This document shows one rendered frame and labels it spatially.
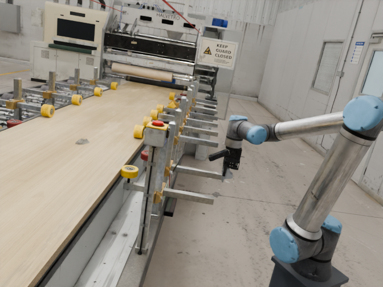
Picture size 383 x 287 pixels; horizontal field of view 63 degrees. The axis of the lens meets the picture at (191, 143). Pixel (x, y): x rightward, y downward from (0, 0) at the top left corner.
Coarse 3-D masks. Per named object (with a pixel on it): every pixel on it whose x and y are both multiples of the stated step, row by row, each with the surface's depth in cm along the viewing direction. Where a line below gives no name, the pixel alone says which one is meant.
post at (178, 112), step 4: (176, 112) 184; (180, 112) 184; (176, 116) 185; (180, 116) 184; (176, 120) 185; (180, 120) 187; (176, 124) 186; (176, 128) 187; (176, 132) 187; (172, 152) 191; (172, 156) 192
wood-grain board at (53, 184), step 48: (96, 96) 293; (144, 96) 332; (0, 144) 152; (48, 144) 162; (96, 144) 173; (0, 192) 112; (48, 192) 117; (96, 192) 123; (0, 240) 88; (48, 240) 92
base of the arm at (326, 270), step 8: (296, 264) 144; (304, 264) 142; (312, 264) 140; (320, 264) 139; (328, 264) 141; (304, 272) 141; (312, 272) 141; (320, 272) 139; (328, 272) 141; (312, 280) 140; (320, 280) 140
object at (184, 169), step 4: (144, 164) 172; (172, 164) 174; (172, 168) 172; (176, 168) 172; (180, 168) 172; (184, 168) 172; (188, 168) 172; (192, 168) 173; (180, 172) 172; (184, 172) 172; (188, 172) 172; (192, 172) 172; (196, 172) 172; (200, 172) 171; (204, 172) 171; (208, 172) 172; (212, 172) 172; (216, 172) 173; (200, 176) 172; (204, 176) 172; (208, 176) 172; (212, 176) 172; (216, 176) 171; (220, 176) 171
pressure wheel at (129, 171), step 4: (124, 168) 147; (128, 168) 148; (132, 168) 150; (136, 168) 149; (124, 172) 145; (128, 172) 145; (132, 172) 145; (136, 172) 147; (124, 176) 146; (128, 176) 145; (132, 176) 146; (136, 176) 148; (128, 180) 149
